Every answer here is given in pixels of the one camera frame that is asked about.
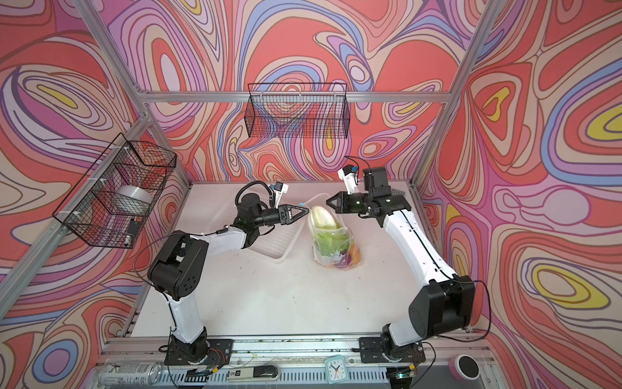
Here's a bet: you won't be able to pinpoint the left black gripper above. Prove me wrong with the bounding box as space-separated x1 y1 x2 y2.
250 206 307 230

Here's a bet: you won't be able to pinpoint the green lettuce cabbage toy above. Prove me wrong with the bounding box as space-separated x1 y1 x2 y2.
308 206 351 264

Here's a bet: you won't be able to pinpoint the clear zip top bag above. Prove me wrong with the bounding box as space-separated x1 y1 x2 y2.
305 193 361 270

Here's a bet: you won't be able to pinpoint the purple red onion toy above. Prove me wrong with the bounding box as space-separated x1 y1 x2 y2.
336 253 352 268

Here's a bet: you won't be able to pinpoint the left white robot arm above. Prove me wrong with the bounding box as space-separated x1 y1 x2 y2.
147 181 309 366

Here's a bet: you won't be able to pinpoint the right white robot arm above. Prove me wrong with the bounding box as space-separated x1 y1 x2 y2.
327 165 476 363

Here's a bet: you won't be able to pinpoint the white plastic perforated basket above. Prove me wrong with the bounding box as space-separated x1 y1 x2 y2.
210 191 307 263

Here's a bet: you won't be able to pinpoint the small teal alarm clock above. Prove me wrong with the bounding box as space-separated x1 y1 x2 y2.
324 356 350 384

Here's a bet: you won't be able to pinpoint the black white remote device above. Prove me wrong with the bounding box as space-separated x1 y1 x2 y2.
227 365 280 383

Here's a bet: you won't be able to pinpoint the silver tape roll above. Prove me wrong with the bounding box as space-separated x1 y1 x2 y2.
112 185 153 216

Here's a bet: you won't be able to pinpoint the green circuit board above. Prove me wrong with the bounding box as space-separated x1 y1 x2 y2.
184 370 213 383

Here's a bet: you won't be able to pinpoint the silver drink can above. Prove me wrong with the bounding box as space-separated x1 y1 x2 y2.
98 361 162 387

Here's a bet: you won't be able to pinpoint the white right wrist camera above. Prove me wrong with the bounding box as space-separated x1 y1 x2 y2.
338 165 360 195

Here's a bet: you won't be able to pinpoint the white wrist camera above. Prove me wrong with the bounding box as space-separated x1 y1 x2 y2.
270 182 288 207
338 165 360 195

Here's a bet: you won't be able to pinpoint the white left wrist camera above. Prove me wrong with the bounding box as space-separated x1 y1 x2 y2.
270 182 288 207

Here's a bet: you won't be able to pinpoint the black corrugated cable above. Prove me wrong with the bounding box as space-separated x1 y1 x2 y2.
235 181 273 207

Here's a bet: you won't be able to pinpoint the black wire basket back wall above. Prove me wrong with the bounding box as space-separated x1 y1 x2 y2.
244 81 351 139

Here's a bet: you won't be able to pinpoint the black wire basket wall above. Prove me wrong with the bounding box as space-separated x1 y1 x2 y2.
244 81 351 139
53 134 178 249

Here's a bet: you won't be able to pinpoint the black wire basket left wall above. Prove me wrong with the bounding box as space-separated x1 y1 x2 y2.
53 134 178 249

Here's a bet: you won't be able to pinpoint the aluminium frame post left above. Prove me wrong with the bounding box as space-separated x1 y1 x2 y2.
72 0 193 186

